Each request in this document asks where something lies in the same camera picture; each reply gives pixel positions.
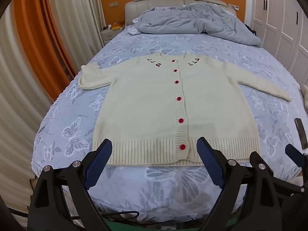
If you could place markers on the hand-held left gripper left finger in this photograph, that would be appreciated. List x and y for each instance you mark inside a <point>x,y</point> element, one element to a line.
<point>98,164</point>

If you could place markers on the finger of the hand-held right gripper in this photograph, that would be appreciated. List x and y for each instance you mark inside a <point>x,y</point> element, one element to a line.
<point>296,157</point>
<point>256,157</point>

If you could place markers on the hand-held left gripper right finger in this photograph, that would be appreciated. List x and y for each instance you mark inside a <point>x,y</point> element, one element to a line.
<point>210,163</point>

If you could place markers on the cream knit cardigan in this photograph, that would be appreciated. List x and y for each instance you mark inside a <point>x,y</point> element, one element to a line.
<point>144,105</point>

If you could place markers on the black phone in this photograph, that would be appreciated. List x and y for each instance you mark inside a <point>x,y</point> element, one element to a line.
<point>302,132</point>

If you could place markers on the bed with butterfly sheet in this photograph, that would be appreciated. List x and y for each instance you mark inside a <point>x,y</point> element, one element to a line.
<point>168,185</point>

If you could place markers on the beige object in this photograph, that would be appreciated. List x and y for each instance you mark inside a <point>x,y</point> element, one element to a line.
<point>305,96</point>

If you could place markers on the green mat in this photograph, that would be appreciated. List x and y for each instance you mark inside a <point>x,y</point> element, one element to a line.
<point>149,226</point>

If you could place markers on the cream curtain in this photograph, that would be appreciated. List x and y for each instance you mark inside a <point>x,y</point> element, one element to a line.
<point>21,115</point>

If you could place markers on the dark bag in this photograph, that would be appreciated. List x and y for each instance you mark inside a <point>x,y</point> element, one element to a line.
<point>250,29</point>

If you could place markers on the white nightstand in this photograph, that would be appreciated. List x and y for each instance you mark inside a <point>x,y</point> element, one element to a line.
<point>108,36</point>

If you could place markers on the white cloth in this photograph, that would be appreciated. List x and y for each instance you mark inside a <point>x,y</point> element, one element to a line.
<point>133,30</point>

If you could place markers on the grey duvet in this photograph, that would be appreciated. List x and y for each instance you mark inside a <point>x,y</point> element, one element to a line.
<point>187,24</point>

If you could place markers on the white wardrobe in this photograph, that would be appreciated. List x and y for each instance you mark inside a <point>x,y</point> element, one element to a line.
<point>276,16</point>

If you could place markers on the wall socket plate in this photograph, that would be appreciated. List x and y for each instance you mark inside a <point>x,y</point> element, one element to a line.
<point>233,6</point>

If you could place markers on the wall switch plate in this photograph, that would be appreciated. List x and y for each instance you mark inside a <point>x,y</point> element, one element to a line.
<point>113,4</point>

